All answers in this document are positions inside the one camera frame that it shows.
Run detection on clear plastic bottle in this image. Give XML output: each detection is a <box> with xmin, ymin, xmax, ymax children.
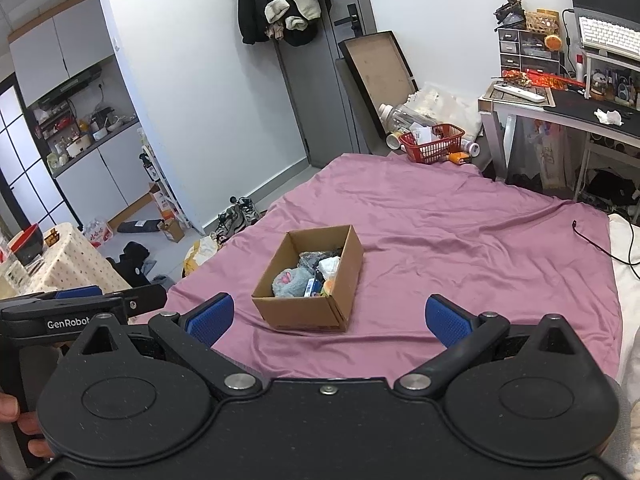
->
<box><xmin>378</xmin><ymin>103</ymin><xmax>437</xmax><ymax>137</ymax></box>

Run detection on white keyboard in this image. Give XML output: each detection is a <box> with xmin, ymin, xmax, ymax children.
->
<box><xmin>577</xmin><ymin>15</ymin><xmax>640</xmax><ymax>57</ymax></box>

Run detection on brown cardboard box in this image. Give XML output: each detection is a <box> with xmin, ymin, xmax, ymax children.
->
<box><xmin>251</xmin><ymin>224</ymin><xmax>364</xmax><ymax>333</ymax></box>

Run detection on white kitchen cabinet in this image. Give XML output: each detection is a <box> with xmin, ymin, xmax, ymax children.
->
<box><xmin>50</xmin><ymin>117</ymin><xmax>157</xmax><ymax>222</ymax></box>
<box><xmin>7</xmin><ymin>2</ymin><xmax>117</xmax><ymax>107</ymax></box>

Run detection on range hood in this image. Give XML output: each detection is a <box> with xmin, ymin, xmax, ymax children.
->
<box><xmin>34</xmin><ymin>67</ymin><xmax>104</xmax><ymax>109</ymax></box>

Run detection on red and black bowl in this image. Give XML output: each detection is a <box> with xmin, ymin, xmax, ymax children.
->
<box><xmin>5</xmin><ymin>223</ymin><xmax>47</xmax><ymax>267</ymax></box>

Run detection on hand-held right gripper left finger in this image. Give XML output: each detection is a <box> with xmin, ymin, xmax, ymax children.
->
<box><xmin>75</xmin><ymin>293</ymin><xmax>264</xmax><ymax>397</ymax></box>

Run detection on black framed brown board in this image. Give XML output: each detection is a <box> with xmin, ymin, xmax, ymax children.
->
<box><xmin>338</xmin><ymin>30</ymin><xmax>419</xmax><ymax>155</ymax></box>

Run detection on white kitchen upper cabinet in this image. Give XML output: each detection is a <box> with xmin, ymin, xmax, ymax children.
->
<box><xmin>7</xmin><ymin>2</ymin><xmax>117</xmax><ymax>107</ymax></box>

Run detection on black cable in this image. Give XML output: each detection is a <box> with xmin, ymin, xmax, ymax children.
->
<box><xmin>571</xmin><ymin>219</ymin><xmax>640</xmax><ymax>282</ymax></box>

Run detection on grey sneakers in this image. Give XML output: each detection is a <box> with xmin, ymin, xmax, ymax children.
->
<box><xmin>214</xmin><ymin>196</ymin><xmax>262</xmax><ymax>242</ymax></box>

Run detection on grey desktop drawer organizer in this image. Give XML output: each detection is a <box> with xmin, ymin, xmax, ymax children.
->
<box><xmin>497</xmin><ymin>27</ymin><xmax>567</xmax><ymax>79</ymax></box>

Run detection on table with dotted cloth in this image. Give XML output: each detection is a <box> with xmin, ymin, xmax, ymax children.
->
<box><xmin>0</xmin><ymin>222</ymin><xmax>134</xmax><ymax>297</ymax></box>

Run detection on red and white bag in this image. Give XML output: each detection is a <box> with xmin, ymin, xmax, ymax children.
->
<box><xmin>82</xmin><ymin>217</ymin><xmax>115</xmax><ymax>247</ymax></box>

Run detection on black desk mat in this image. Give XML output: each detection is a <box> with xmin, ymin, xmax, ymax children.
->
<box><xmin>544</xmin><ymin>88</ymin><xmax>640</xmax><ymax>134</ymax></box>

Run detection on white power strip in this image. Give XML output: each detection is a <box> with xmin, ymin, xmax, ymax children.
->
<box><xmin>492</xmin><ymin>82</ymin><xmax>547</xmax><ymax>104</ymax></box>

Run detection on small open cardboard box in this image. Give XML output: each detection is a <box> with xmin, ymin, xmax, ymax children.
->
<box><xmin>157</xmin><ymin>217</ymin><xmax>186</xmax><ymax>244</ymax></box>

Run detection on white kitchen lower cabinet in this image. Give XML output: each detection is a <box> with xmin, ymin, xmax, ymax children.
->
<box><xmin>50</xmin><ymin>117</ymin><xmax>157</xmax><ymax>222</ymax></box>

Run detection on black door lock handle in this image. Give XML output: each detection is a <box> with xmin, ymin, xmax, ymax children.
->
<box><xmin>333</xmin><ymin>3</ymin><xmax>360</xmax><ymax>36</ymax></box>

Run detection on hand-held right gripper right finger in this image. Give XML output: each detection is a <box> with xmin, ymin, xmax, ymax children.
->
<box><xmin>393</xmin><ymin>294</ymin><xmax>579</xmax><ymax>394</ymax></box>

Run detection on hanging black and beige clothes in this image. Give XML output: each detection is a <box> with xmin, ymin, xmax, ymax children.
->
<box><xmin>237</xmin><ymin>0</ymin><xmax>332</xmax><ymax>49</ymax></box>

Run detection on grey door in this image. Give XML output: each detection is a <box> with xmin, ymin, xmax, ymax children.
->
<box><xmin>274</xmin><ymin>0</ymin><xmax>377</xmax><ymax>169</ymax></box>

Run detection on white blanket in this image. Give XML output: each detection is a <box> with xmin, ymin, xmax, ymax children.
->
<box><xmin>607</xmin><ymin>212</ymin><xmax>640</xmax><ymax>387</ymax></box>

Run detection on yellow plastic bag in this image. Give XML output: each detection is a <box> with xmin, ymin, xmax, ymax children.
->
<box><xmin>182</xmin><ymin>236</ymin><xmax>222</xmax><ymax>277</ymax></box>

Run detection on person's left hand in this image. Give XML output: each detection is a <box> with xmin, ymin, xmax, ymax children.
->
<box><xmin>0</xmin><ymin>392</ymin><xmax>56</xmax><ymax>459</ymax></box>

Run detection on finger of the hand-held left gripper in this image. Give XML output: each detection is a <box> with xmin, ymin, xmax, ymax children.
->
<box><xmin>31</xmin><ymin>284</ymin><xmax>104</xmax><ymax>302</ymax></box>
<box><xmin>119</xmin><ymin>283</ymin><xmax>169</xmax><ymax>319</ymax></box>

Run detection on grey plush toy pink paw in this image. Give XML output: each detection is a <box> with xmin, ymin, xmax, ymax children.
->
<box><xmin>271</xmin><ymin>267</ymin><xmax>315</xmax><ymax>299</ymax></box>

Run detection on white plastic bag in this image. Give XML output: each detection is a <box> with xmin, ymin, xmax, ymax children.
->
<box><xmin>404</xmin><ymin>87</ymin><xmax>482</xmax><ymax>137</ymax></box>

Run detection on red plastic basket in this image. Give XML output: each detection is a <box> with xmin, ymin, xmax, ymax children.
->
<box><xmin>398</xmin><ymin>123</ymin><xmax>466</xmax><ymax>165</ymax></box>

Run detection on black clothing pile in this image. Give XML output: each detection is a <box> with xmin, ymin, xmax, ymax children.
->
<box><xmin>106</xmin><ymin>241</ymin><xmax>152</xmax><ymax>289</ymax></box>

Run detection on pink bedsheet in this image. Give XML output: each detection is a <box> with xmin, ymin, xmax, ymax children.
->
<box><xmin>127</xmin><ymin>152</ymin><xmax>624</xmax><ymax>387</ymax></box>

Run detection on metal frame desk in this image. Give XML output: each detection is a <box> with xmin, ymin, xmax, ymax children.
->
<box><xmin>477</xmin><ymin>81</ymin><xmax>640</xmax><ymax>202</ymax></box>

